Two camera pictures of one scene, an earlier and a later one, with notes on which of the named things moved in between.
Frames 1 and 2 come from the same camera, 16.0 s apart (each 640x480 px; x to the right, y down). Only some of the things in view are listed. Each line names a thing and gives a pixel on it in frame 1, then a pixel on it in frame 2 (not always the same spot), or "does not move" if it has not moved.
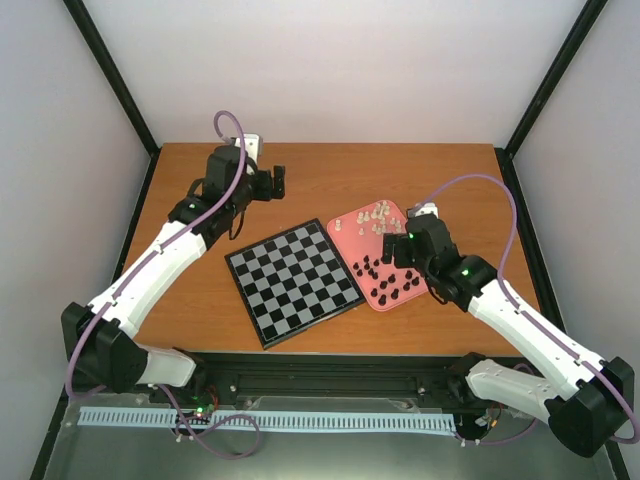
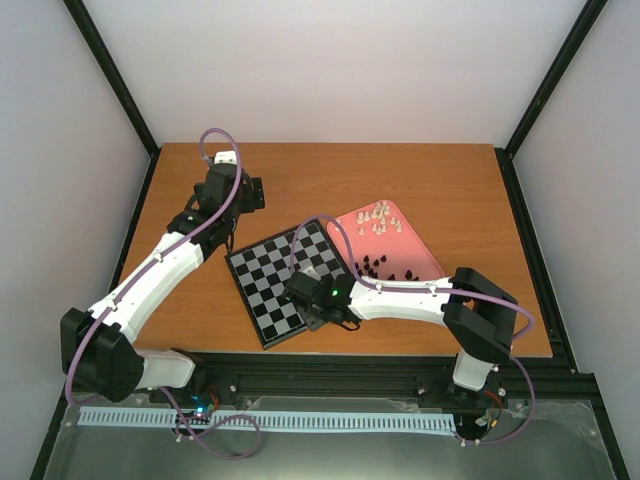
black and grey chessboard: x=292 y=282 does not move
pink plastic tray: x=359 y=235 does not move
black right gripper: x=400 y=259 → x=312 y=322
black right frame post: x=505 y=156 does not move
